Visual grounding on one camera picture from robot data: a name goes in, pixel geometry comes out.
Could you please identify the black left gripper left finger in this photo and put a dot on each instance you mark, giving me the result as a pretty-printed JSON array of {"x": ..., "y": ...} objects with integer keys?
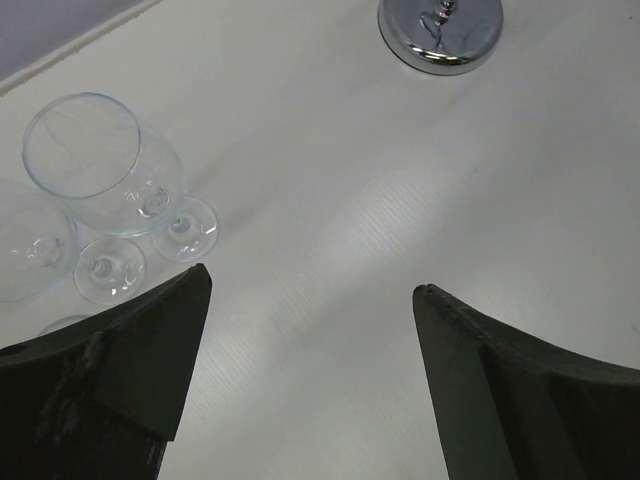
[{"x": 102, "y": 398}]

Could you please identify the chrome wine glass rack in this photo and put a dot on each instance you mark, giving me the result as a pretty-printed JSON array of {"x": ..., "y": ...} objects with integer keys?
[{"x": 440, "y": 37}]

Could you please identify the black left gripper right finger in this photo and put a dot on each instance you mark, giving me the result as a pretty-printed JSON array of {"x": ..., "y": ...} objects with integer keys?
[{"x": 509, "y": 405}]

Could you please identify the clear wine glass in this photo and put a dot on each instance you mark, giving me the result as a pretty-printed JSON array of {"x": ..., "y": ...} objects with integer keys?
[
  {"x": 117, "y": 175},
  {"x": 40, "y": 246}
]

